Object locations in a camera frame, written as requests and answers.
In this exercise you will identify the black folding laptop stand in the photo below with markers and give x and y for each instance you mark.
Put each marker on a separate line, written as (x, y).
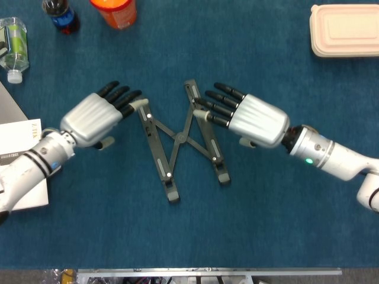
(179, 138)

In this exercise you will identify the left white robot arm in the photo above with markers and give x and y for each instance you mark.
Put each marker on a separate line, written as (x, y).
(26, 171)

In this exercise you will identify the cream lidded food container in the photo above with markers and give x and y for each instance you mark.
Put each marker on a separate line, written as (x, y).
(346, 29)

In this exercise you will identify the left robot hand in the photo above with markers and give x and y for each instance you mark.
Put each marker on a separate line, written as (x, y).
(89, 115)

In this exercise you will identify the white product box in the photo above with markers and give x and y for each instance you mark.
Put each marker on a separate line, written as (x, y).
(17, 139)

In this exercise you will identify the yellow object on floor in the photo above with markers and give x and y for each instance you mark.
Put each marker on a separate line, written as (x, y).
(67, 275)

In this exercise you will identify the cola bottle blue label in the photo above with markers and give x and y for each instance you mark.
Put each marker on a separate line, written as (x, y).
(63, 17)

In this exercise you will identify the crinkled clear plastic bag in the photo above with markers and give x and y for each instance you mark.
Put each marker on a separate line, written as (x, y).
(51, 276)

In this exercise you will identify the clear water bottle green label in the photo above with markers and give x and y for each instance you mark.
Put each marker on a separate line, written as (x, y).
(17, 44)

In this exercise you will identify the grey closed laptop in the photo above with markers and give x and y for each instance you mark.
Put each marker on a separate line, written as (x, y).
(9, 106)

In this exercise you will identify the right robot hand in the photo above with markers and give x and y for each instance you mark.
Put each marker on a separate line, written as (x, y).
(260, 121)

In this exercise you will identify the red cylindrical canister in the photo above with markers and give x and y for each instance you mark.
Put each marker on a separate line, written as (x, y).
(118, 14)

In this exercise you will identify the aluminium frame rail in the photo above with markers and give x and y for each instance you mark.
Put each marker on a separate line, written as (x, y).
(207, 271)

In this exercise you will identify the teal fabric table cover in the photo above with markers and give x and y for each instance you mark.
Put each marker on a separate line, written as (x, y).
(177, 236)

